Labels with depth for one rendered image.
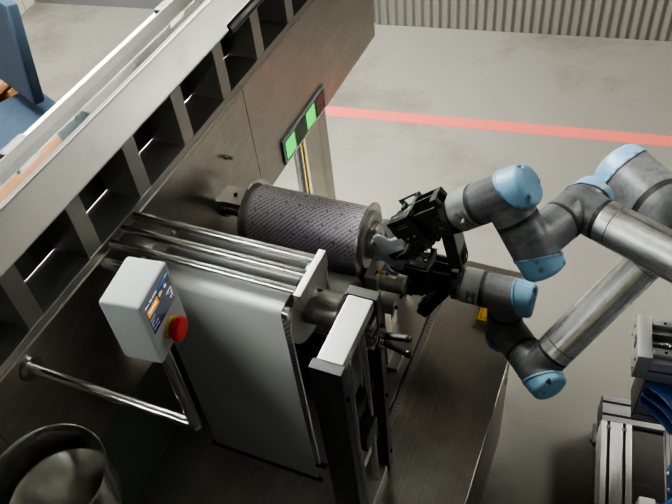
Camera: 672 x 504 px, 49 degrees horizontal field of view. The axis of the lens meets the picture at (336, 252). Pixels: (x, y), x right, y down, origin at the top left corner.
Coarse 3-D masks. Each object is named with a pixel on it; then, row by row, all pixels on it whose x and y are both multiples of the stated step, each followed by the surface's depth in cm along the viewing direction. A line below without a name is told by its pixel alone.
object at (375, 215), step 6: (252, 192) 149; (246, 204) 148; (246, 210) 147; (246, 216) 147; (372, 216) 141; (378, 216) 145; (366, 222) 140; (372, 222) 142; (366, 228) 139; (246, 234) 150; (366, 234) 140; (360, 240) 139; (366, 240) 141; (360, 246) 140; (360, 252) 140; (360, 258) 141; (366, 258) 143; (360, 264) 143; (366, 264) 144
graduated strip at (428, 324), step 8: (440, 304) 176; (432, 312) 175; (432, 320) 173; (424, 328) 172; (424, 336) 170; (416, 344) 169; (424, 344) 169; (416, 352) 167; (416, 360) 166; (408, 368) 165; (408, 376) 163; (400, 384) 162; (408, 384) 162; (400, 392) 160; (392, 400) 159; (400, 400) 159; (392, 408) 158; (392, 416) 157; (392, 424) 155
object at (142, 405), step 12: (36, 360) 110; (24, 372) 108; (36, 372) 109; (48, 372) 108; (60, 372) 108; (72, 384) 107; (84, 384) 106; (96, 384) 106; (108, 396) 105; (120, 396) 104; (132, 408) 103; (144, 408) 103; (156, 408) 102; (168, 420) 101; (180, 420) 101
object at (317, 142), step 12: (324, 120) 239; (312, 132) 238; (324, 132) 241; (312, 144) 242; (324, 144) 243; (312, 156) 246; (324, 156) 246; (312, 168) 250; (324, 168) 248; (312, 180) 255; (324, 180) 252; (324, 192) 257
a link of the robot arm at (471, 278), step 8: (464, 272) 150; (472, 272) 150; (480, 272) 150; (464, 280) 149; (472, 280) 149; (480, 280) 148; (464, 288) 149; (472, 288) 148; (464, 296) 150; (472, 296) 149; (472, 304) 151
